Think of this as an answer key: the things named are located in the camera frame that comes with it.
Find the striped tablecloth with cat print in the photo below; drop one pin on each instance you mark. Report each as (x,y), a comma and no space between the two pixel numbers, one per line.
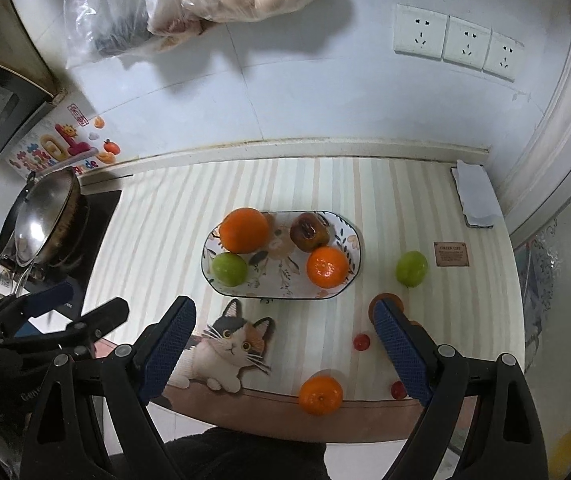
(315,185)

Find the brown-orange persimmon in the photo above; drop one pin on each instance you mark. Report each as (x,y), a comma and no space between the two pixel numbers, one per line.
(384,297)

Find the dark red persimmon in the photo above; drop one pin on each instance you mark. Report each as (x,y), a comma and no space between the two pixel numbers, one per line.
(308,234)

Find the steel wok lid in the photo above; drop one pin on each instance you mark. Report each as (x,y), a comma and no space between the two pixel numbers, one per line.
(40,220)

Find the white wall socket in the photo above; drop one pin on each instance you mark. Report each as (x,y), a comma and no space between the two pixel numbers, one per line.
(466,42)
(420,30)
(504,56)

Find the red cherry tomato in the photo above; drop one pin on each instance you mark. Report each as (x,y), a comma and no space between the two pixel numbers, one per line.
(362,342)
(397,390)

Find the oval floral plate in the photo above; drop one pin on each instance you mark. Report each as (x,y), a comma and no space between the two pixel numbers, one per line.
(275,270)

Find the dark wok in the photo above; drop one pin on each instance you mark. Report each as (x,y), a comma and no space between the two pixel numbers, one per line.
(77,232)

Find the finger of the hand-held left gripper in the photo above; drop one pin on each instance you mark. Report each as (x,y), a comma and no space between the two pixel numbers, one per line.
(100,316)
(47,300)

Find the black cooktop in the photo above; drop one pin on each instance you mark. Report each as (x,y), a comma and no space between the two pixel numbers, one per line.
(101,220)

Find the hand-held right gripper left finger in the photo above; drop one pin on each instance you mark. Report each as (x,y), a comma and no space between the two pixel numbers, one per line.
(170,345)

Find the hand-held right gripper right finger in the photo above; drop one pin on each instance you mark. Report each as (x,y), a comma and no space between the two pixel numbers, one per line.
(403,350)

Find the white folded cloth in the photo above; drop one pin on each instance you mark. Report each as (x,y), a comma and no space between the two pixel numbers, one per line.
(473,195)

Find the green apple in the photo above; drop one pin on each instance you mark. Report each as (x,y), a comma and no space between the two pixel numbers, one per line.
(412,269)
(229,269)

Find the patterned glass door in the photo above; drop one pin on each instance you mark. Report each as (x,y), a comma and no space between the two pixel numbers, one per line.
(555,280)

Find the orange mandarin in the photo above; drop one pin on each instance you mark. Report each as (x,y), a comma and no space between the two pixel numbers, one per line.
(320,395)
(328,267)

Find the clear bag with dark contents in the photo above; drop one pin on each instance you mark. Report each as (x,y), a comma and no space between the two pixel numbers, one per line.
(105,25)

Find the large orange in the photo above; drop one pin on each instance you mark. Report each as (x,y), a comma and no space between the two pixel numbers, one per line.
(244,230)

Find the colourful wall sticker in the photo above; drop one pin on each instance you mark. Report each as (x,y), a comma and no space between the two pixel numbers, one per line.
(65,142)

